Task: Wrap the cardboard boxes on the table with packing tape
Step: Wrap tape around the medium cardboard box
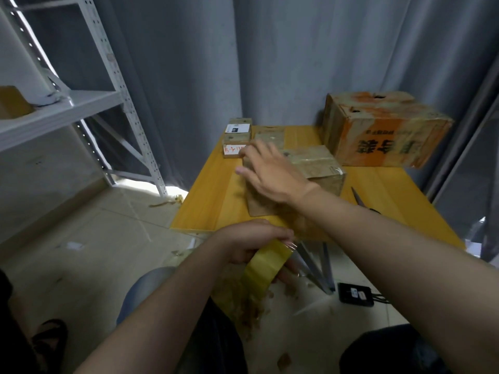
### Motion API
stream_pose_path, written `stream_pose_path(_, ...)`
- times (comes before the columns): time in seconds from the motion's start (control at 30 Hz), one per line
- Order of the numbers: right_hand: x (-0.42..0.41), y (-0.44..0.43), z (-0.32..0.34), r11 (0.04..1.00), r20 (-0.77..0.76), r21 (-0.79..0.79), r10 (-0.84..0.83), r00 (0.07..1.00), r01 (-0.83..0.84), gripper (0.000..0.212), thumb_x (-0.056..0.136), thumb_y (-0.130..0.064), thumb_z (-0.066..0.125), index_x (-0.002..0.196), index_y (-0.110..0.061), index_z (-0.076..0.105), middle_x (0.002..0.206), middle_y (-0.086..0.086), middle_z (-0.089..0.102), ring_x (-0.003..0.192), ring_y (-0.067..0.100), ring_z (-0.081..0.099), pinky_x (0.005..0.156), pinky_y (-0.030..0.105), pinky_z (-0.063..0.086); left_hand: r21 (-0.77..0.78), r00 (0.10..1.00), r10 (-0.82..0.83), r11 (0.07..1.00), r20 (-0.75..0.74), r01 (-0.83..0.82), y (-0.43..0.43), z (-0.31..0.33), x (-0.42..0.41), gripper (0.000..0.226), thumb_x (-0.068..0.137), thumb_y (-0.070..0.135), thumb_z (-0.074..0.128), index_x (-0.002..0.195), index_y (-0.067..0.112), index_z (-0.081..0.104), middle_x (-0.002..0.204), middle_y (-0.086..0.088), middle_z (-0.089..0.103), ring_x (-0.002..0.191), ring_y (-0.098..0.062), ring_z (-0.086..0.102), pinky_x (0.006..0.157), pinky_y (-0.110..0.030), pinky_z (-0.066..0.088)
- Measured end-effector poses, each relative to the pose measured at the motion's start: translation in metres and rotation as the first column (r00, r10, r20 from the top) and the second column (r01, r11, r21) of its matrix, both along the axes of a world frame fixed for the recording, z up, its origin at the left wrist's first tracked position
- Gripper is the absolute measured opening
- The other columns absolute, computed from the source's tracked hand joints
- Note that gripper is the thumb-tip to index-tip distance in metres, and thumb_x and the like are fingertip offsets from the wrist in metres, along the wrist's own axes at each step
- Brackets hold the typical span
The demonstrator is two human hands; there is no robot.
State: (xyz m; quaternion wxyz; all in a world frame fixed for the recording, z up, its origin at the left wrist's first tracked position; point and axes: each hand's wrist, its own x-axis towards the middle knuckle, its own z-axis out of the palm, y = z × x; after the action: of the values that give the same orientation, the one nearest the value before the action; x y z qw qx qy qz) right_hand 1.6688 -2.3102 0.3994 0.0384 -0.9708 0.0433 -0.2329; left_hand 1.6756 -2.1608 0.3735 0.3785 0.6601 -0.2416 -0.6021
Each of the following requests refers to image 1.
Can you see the large orange print cardboard box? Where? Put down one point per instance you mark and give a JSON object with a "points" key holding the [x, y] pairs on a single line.
{"points": [[386, 128]]}

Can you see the person's right leg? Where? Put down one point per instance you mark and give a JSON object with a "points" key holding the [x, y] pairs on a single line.
{"points": [[390, 350]]}

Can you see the long white-labelled cardboard box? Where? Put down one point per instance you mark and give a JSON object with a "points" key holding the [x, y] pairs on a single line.
{"points": [[237, 136]]}

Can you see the yellow wooden table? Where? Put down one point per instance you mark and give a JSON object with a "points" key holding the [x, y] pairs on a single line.
{"points": [[203, 198]]}

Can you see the person's left hand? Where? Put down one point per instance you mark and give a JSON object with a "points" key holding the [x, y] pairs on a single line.
{"points": [[249, 239]]}

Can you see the yellow tape roll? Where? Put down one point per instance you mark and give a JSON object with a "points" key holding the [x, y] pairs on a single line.
{"points": [[265, 265]]}

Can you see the grey metal shelf unit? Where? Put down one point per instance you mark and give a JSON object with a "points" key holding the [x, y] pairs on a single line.
{"points": [[475, 190], [62, 105]]}

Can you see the person's left forearm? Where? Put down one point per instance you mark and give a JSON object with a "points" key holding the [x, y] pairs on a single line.
{"points": [[164, 315]]}

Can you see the person's right forearm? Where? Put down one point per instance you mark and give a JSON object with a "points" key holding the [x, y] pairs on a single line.
{"points": [[413, 268]]}

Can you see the black power adapter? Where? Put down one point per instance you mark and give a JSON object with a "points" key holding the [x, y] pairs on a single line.
{"points": [[355, 294]]}

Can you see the small cardboard box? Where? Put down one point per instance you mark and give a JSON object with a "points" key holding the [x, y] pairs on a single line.
{"points": [[269, 134]]}

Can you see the medium brown cardboard box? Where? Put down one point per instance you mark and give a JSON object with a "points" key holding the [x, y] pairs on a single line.
{"points": [[323, 167]]}

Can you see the black sandal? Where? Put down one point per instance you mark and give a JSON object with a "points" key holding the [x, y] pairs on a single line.
{"points": [[48, 339]]}

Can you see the person's right hand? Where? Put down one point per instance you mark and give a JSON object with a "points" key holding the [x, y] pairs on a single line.
{"points": [[277, 175]]}

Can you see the grey curtain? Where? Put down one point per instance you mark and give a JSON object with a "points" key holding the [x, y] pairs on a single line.
{"points": [[234, 50]]}

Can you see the tape scraps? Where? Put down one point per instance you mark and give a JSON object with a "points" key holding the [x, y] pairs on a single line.
{"points": [[242, 304]]}

